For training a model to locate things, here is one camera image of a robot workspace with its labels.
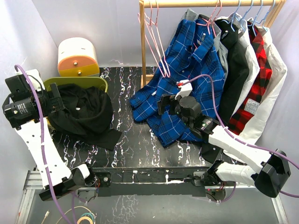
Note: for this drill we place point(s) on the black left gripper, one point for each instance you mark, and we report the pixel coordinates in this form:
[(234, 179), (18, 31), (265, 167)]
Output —
[(53, 104)]

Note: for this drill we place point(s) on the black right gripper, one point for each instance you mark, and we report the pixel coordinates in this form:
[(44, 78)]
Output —
[(165, 101)]

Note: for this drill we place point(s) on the pink wire hanger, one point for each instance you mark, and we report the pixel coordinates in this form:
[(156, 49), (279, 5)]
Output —
[(143, 30), (158, 52)]

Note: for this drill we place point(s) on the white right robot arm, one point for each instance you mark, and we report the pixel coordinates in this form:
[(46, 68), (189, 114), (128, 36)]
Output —
[(267, 171)]

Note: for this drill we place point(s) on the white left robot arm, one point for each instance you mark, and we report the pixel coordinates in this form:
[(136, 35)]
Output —
[(26, 108)]

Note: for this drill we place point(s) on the black hanging shirt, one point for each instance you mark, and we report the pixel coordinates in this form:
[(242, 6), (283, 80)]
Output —
[(238, 71)]

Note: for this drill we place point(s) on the red black plaid shirt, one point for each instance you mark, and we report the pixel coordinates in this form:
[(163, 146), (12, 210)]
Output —
[(251, 103)]

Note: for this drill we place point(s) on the white grey hanging shirt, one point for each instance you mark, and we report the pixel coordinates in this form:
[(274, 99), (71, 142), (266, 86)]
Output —
[(250, 58)]

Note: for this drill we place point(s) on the pink hanger holding blue shirt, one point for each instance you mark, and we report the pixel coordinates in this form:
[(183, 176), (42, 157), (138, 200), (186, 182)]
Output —
[(210, 22)]

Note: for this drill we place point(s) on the green plastic basket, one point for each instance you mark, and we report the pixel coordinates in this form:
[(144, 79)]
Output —
[(84, 82)]

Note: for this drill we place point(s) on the white orange drawer box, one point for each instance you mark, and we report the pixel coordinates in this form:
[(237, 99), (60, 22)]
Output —
[(77, 58)]

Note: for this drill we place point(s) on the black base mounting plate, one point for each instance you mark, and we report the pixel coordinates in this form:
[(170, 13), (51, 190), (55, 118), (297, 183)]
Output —
[(159, 181)]

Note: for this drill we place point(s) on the wooden clothes rack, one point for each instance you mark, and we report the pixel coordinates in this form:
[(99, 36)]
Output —
[(277, 5)]

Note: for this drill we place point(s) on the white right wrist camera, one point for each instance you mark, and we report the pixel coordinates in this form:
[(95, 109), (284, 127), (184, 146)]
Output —
[(185, 88)]

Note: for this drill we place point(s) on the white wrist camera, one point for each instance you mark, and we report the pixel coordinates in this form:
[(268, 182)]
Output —
[(33, 76), (185, 88)]

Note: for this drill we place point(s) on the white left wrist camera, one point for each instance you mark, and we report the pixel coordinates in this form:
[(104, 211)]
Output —
[(33, 76)]

